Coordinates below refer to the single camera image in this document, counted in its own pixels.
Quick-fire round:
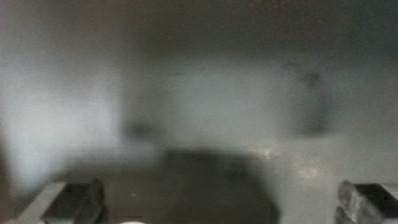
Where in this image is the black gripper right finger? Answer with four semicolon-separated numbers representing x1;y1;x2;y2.
335;181;398;224

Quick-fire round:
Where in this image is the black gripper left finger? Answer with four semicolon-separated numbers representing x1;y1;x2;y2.
17;179;113;224

